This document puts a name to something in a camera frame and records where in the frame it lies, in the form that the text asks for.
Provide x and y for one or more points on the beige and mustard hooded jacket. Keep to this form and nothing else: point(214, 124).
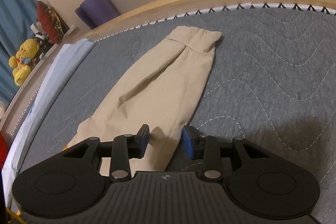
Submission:
point(161, 89)

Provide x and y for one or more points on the light blue folded sheet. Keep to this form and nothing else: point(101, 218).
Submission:
point(65, 63)

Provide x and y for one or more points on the blue curtain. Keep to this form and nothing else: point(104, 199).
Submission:
point(16, 18)

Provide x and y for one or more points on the purple box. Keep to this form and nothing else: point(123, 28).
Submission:
point(95, 13)

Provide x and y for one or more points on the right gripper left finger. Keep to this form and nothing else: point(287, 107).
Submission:
point(124, 148)

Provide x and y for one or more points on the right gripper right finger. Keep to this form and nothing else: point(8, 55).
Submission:
point(199, 146)

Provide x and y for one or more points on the white window ledge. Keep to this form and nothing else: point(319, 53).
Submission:
point(25, 83)

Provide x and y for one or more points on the yellow plush toy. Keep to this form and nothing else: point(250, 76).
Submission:
point(21, 62)

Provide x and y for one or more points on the red fleece blanket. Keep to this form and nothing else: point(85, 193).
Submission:
point(3, 151)

